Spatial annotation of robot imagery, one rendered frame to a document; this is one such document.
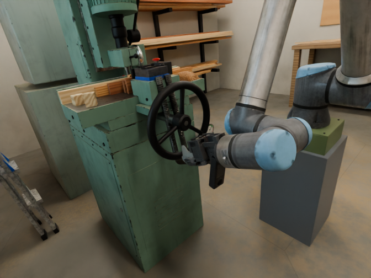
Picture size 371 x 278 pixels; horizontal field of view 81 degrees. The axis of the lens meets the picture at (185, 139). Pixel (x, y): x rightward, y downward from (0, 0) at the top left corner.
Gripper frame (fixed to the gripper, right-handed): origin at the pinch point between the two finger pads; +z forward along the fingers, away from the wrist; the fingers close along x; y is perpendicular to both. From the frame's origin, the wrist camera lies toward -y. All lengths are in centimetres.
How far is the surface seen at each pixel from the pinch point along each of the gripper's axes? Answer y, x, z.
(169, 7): 151, -182, 186
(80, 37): 60, 5, 40
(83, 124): 22.4, 23.3, 17.2
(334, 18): 62, -336, 46
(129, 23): 64, -20, 38
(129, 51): 45, -5, 21
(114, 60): 45, -1, 30
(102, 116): 23.2, 16.3, 16.9
